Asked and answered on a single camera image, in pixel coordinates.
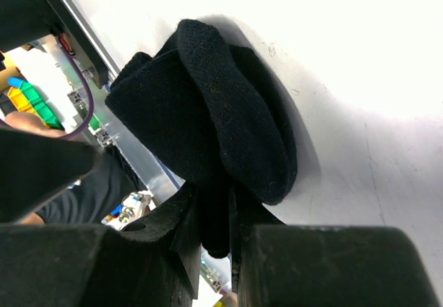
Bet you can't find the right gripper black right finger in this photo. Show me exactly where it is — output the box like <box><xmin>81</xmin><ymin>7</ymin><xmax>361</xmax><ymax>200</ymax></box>
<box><xmin>228</xmin><ymin>185</ymin><xmax>284</xmax><ymax>306</ymax></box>

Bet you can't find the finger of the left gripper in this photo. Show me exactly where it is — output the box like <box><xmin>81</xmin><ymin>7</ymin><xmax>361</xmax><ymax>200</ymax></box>
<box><xmin>1</xmin><ymin>129</ymin><xmax>100</xmax><ymax>223</ymax></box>

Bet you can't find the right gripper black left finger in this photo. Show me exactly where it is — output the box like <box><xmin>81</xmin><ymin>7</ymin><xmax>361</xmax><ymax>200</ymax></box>
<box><xmin>120</xmin><ymin>183</ymin><xmax>201</xmax><ymax>306</ymax></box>

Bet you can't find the black sock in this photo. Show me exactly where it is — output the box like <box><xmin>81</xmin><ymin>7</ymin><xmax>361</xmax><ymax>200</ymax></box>
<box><xmin>105</xmin><ymin>19</ymin><xmax>298</xmax><ymax>259</ymax></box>

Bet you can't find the person forearm in background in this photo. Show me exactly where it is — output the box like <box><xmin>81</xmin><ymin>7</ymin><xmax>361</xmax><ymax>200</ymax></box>
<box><xmin>5</xmin><ymin>111</ymin><xmax>66</xmax><ymax>138</ymax></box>

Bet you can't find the aluminium frame rail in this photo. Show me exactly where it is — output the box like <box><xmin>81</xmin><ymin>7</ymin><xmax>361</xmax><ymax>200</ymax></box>
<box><xmin>44</xmin><ymin>0</ymin><xmax>186</xmax><ymax>207</ymax></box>

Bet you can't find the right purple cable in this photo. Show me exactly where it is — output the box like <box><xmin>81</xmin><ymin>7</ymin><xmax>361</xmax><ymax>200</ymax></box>
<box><xmin>0</xmin><ymin>49</ymin><xmax>95</xmax><ymax>138</ymax></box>

